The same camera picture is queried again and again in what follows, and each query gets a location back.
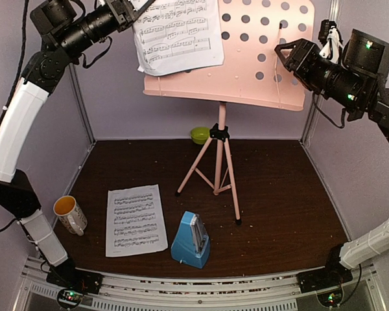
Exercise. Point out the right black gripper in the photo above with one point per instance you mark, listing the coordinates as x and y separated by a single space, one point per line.
299 59

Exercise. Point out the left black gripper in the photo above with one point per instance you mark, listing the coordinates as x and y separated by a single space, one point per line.
125 12

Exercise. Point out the sheet music page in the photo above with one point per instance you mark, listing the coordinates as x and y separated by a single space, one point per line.
134 222
176 36

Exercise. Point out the pink music stand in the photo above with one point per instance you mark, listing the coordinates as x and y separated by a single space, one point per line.
251 74

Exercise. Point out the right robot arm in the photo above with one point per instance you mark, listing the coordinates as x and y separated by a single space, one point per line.
354 76

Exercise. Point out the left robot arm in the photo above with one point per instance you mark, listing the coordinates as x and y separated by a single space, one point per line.
64 40

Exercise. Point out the green bowl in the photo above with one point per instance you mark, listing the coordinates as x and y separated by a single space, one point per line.
199 135

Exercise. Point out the patterned mug yellow inside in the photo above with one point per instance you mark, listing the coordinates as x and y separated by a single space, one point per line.
70 215

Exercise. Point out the blue metronome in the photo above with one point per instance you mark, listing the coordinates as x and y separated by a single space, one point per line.
191 245

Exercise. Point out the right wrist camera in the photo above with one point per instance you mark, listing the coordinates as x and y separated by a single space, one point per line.
330 37

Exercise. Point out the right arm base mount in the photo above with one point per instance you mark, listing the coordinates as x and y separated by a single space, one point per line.
321 279

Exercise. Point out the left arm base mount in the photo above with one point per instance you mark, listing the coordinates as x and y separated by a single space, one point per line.
84 282

